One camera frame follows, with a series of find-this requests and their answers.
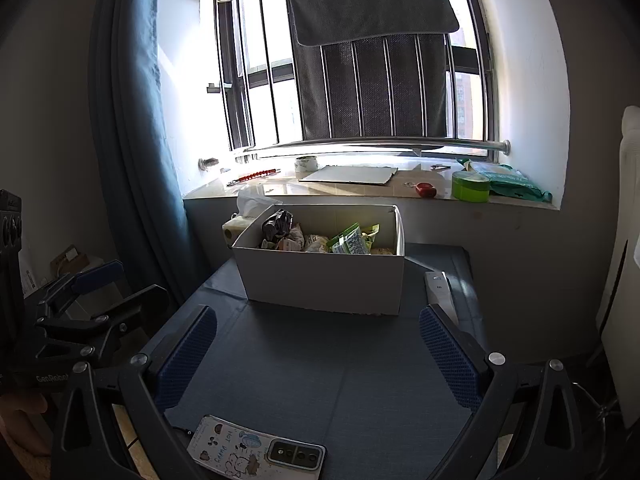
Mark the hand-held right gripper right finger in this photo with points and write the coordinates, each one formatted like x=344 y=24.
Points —
x=450 y=360

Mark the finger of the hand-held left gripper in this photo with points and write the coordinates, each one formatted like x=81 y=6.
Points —
x=97 y=275
x=145 y=300

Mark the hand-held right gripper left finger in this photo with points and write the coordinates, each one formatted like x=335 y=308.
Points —
x=187 y=355

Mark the yellow snack bag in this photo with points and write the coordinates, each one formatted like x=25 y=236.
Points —
x=382 y=250

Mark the white cardboard box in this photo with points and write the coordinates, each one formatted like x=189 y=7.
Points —
x=320 y=285

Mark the black snack packet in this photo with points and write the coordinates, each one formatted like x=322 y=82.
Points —
x=277 y=225

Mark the striped white green snack packet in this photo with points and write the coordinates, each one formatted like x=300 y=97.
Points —
x=350 y=244

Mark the small orange white snack packet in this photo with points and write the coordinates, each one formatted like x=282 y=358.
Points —
x=294 y=241

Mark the person's left hand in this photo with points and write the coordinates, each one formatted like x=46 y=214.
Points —
x=20 y=415

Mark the brown cardboard box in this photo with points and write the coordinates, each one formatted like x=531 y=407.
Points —
x=70 y=262

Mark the phone with cartoon case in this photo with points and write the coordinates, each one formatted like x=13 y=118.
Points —
x=240 y=447

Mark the tissue pack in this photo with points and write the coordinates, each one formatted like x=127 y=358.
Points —
x=235 y=230

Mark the blue curtain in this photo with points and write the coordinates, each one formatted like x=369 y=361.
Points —
x=140 y=135

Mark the red beaded stick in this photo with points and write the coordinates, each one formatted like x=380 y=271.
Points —
x=255 y=176

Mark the small red object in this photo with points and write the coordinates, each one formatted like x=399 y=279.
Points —
x=426 y=190

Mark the green box on sill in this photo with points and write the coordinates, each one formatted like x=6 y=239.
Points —
x=470 y=187

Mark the green plastic bag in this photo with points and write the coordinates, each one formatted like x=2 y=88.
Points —
x=515 y=182

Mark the flat cardboard sheet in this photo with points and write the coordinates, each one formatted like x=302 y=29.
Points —
x=350 y=175

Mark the clear tape roll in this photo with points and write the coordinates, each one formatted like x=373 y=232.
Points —
x=306 y=164

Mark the dark grey towel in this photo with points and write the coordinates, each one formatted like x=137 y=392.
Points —
x=370 y=0

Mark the long metal rail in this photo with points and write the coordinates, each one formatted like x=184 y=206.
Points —
x=380 y=145

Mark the barred window frame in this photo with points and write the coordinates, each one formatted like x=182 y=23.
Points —
x=235 y=60

